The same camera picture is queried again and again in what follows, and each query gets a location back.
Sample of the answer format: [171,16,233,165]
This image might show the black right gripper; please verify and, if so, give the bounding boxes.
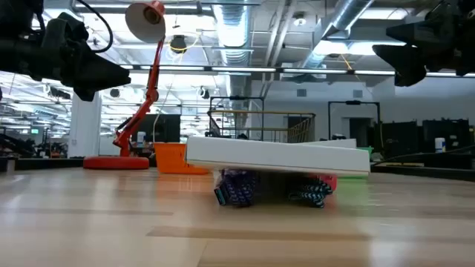
[372,0,475,87]

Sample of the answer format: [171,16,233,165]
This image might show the long ceiling light strip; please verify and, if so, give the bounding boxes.
[120,64,475,78]

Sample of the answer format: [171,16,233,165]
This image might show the black background cabinet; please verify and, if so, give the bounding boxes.
[422,118,471,154]
[380,120,419,155]

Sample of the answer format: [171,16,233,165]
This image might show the teal braided cable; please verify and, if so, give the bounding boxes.
[288,177,334,209]

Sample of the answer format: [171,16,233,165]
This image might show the red wall charger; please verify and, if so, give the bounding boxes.
[317,174,338,192]

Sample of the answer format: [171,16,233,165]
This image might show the red desk lamp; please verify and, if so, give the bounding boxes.
[82,0,167,171]

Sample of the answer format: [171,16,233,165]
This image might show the purple braided cable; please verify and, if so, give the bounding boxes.
[214,169,260,208]

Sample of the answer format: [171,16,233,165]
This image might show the white box with cable picture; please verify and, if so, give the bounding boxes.
[184,135,371,177]

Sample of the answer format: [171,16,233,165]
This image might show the black aluminium table frame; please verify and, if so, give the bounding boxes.
[0,157,475,182]

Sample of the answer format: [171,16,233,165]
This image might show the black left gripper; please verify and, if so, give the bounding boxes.
[0,0,131,102]

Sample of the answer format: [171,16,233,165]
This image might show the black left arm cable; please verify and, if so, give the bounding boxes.
[76,0,114,53]

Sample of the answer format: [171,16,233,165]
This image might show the orange plastic basket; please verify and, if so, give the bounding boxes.
[154,142,211,175]

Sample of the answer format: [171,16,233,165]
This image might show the black background screen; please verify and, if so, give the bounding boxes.
[130,113,182,144]

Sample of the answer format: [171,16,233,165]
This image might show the silver ventilation duct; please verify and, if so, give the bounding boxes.
[212,0,254,98]
[301,0,375,70]

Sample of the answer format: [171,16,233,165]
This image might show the white building column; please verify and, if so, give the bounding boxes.
[68,91,103,159]

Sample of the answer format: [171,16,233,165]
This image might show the black metal frame stand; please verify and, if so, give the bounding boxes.
[209,95,265,142]
[327,100,381,148]

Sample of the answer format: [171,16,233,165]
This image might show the metal wire basket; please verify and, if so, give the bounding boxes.
[206,109,316,144]

